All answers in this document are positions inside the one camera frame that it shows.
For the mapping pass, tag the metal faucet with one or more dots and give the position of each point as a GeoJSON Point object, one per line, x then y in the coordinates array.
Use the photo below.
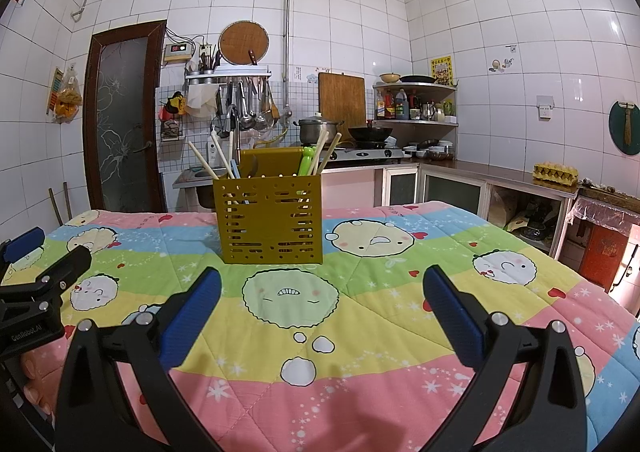
{"type": "Point", "coordinates": [231, 120]}

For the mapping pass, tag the white soap bottle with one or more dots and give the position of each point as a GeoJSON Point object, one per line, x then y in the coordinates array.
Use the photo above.
{"type": "Point", "coordinates": [212, 155]}

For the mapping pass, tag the black pan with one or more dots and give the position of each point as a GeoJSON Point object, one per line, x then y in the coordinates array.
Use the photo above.
{"type": "Point", "coordinates": [417, 79]}

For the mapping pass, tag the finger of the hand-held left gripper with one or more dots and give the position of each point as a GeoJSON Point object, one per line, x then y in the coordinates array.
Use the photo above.
{"type": "Point", "coordinates": [25, 241]}
{"type": "Point", "coordinates": [70, 264]}

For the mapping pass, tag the colourful cartoon printed blanket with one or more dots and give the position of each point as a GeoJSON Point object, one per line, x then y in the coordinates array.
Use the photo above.
{"type": "Point", "coordinates": [375, 282]}

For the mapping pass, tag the beige bowl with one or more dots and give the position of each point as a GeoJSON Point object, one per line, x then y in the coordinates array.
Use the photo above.
{"type": "Point", "coordinates": [390, 78]}

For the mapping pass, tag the colourful wall calendar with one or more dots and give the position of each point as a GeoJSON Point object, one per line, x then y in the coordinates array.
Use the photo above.
{"type": "Point", "coordinates": [54, 90]}

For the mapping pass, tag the dark green round board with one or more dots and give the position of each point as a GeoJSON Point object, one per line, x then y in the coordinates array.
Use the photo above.
{"type": "Point", "coordinates": [620, 132]}

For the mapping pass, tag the gas stove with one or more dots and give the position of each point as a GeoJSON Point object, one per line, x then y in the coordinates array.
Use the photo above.
{"type": "Point", "coordinates": [370, 152]}

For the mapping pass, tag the white wall socket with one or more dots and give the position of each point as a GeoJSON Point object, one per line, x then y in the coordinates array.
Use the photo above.
{"type": "Point", "coordinates": [545, 107]}

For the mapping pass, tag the utensil cup with knives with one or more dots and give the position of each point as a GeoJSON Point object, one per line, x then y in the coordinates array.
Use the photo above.
{"type": "Point", "coordinates": [209, 60]}

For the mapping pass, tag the yellow perforated utensil holder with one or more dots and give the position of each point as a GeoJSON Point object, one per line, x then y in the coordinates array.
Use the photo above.
{"type": "Point", "coordinates": [270, 212]}

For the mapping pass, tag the metal wall rack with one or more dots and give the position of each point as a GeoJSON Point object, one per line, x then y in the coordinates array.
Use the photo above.
{"type": "Point", "coordinates": [227, 74]}

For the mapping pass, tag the wooden stick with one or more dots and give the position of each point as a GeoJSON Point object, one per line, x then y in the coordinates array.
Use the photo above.
{"type": "Point", "coordinates": [66, 202]}
{"type": "Point", "coordinates": [55, 207]}

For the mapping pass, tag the row of hanging metal utensils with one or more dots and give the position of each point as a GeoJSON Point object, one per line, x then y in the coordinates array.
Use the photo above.
{"type": "Point", "coordinates": [250, 105]}

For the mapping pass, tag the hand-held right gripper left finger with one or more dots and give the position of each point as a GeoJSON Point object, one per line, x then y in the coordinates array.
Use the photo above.
{"type": "Point", "coordinates": [192, 317]}

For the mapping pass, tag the person's left hand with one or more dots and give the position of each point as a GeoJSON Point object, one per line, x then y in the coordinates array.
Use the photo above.
{"type": "Point", "coordinates": [37, 382]}

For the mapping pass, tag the row of condiment bottles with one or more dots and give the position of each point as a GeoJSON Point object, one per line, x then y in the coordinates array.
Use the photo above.
{"type": "Point", "coordinates": [400, 107]}

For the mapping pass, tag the rectangular wooden cutting board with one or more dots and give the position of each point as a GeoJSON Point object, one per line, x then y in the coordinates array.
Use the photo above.
{"type": "Point", "coordinates": [342, 97]}

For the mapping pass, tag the black wok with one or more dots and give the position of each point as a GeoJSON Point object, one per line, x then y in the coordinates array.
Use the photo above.
{"type": "Point", "coordinates": [370, 133]}

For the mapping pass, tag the brown door with frosted glass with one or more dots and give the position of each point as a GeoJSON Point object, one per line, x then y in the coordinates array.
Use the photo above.
{"type": "Point", "coordinates": [125, 122]}

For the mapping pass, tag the yellow wall poster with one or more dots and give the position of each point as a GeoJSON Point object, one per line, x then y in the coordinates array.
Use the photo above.
{"type": "Point", "coordinates": [442, 70]}

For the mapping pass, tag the light blue plastic spoon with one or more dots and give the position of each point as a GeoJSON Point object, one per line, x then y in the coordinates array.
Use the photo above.
{"type": "Point", "coordinates": [235, 170]}

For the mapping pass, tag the yellow egg tray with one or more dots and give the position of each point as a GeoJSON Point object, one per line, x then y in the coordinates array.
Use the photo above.
{"type": "Point", "coordinates": [555, 173]}

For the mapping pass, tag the white hanging cloth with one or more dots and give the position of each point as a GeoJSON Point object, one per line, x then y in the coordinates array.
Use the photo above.
{"type": "Point", "coordinates": [201, 102]}

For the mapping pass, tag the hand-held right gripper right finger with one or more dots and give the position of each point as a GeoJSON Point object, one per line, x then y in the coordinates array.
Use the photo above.
{"type": "Point", "coordinates": [452, 317]}

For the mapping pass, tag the cartoon wall sticker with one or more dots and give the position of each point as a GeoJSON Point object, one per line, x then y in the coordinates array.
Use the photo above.
{"type": "Point", "coordinates": [500, 65]}

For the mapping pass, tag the white box with red display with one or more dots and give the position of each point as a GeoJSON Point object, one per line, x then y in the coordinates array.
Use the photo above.
{"type": "Point", "coordinates": [178, 52]}

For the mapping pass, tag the steel pot with lid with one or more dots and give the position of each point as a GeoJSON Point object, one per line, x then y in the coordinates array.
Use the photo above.
{"type": "Point", "coordinates": [315, 130]}

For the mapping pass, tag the steel sink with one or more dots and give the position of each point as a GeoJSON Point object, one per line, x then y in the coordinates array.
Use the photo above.
{"type": "Point", "coordinates": [192, 187]}

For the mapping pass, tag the stack of bowls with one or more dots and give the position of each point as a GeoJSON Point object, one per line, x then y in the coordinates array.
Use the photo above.
{"type": "Point", "coordinates": [432, 150]}

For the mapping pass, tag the red box with plastic cover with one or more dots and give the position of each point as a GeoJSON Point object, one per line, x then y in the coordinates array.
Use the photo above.
{"type": "Point", "coordinates": [605, 242]}

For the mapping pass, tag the vertical metal pipe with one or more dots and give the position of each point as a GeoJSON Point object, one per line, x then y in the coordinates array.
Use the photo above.
{"type": "Point", "coordinates": [286, 32]}

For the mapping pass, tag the round wooden board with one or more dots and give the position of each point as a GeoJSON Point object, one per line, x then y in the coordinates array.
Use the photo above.
{"type": "Point", "coordinates": [244, 42]}

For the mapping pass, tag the plastic bag of oranges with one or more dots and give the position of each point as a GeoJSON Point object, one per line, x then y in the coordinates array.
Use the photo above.
{"type": "Point", "coordinates": [67, 100]}

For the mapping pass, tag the steel corner shelf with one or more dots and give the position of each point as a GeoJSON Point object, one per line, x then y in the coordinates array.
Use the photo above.
{"type": "Point", "coordinates": [415, 122]}

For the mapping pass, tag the kitchen counter cabinet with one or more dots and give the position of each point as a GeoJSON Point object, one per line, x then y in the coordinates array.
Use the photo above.
{"type": "Point", "coordinates": [450, 187]}

